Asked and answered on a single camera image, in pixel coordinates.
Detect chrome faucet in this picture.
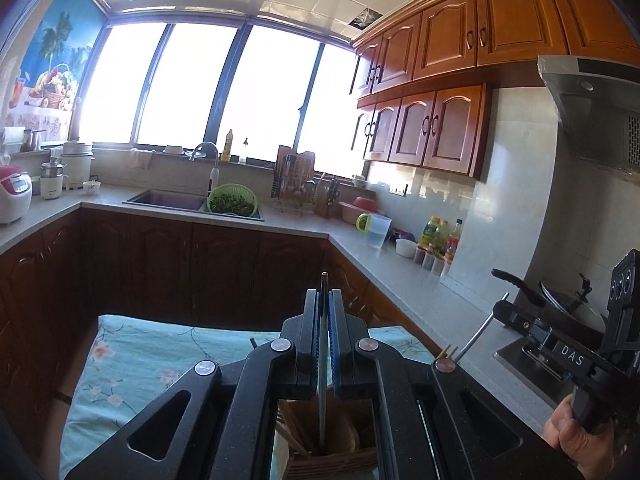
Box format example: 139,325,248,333
188,141,222,197

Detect wooden cutting board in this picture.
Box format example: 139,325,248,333
276,144,316,182

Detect green vegetables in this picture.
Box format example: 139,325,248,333
210,195,253,215

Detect wooden wall cabinets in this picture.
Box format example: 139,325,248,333
350,0,640,182

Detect ceiling vent opening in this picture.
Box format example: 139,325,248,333
349,7,384,29

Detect green plastic colander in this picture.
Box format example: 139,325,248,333
206,183,257,217

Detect small white electric steamer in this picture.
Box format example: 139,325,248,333
40,158,69,201

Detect clear pitcher green handle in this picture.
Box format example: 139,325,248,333
355,212,392,250

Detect glass wok lid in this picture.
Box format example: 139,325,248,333
539,273,607,332

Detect wooden knife block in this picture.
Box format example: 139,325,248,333
313,173,342,219

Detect green label oil bottle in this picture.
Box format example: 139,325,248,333
419,215,441,251

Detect stainless steel spoon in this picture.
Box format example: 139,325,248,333
455,310,496,363

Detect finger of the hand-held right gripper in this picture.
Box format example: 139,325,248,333
491,300,539,342

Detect person's right hand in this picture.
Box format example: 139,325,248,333
542,392,622,480

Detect steel range hood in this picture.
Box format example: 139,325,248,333
537,53,640,177

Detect red white rice cooker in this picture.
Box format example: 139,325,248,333
0,164,34,225

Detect steel gas stove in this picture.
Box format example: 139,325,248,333
493,332,577,407

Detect wooden utensil holder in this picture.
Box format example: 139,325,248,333
276,397,381,477

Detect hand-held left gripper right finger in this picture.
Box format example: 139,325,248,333
327,288,584,480

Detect dark wooden base cabinets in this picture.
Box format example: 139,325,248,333
0,207,437,461

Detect wooden spatula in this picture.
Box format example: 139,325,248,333
337,407,363,454

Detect tropical fruit wall poster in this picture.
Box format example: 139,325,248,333
0,0,109,142

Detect black handled wok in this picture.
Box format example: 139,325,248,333
491,268,609,347

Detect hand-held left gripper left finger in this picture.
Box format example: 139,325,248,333
65,289,322,480

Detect floral teal cloth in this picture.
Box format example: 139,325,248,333
59,313,437,480

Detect pink plastic basin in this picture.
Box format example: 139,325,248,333
338,195,381,225

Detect metal dish rack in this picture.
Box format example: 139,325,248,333
272,154,321,214

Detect white rag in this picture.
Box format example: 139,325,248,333
127,147,155,170

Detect large kitchen window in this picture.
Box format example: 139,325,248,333
75,20,372,167

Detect kitchen sink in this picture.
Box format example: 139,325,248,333
122,188,266,222

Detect large white rice cooker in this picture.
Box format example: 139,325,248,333
60,140,96,189

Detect metal knife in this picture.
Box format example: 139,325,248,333
318,272,331,454

